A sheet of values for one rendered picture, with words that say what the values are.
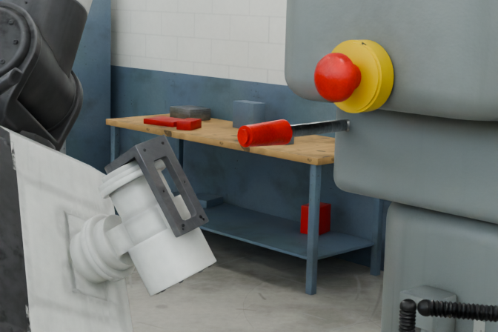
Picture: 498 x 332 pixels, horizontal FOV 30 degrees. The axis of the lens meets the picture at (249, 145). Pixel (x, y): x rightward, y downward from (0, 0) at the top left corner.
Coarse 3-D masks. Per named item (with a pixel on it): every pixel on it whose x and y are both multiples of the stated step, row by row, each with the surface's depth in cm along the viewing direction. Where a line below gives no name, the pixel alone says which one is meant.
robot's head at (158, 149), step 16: (144, 144) 80; (160, 144) 81; (128, 160) 80; (144, 160) 79; (160, 160) 82; (176, 160) 81; (112, 176) 81; (176, 176) 81; (160, 192) 79; (192, 192) 81; (192, 208) 81; (176, 224) 79; (192, 224) 80
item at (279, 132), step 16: (240, 128) 83; (256, 128) 83; (272, 128) 84; (288, 128) 85; (304, 128) 87; (320, 128) 89; (336, 128) 90; (240, 144) 83; (256, 144) 83; (272, 144) 84
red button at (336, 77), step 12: (324, 60) 74; (336, 60) 74; (348, 60) 74; (324, 72) 74; (336, 72) 73; (348, 72) 73; (360, 72) 75; (324, 84) 74; (336, 84) 73; (348, 84) 73; (324, 96) 75; (336, 96) 74; (348, 96) 74
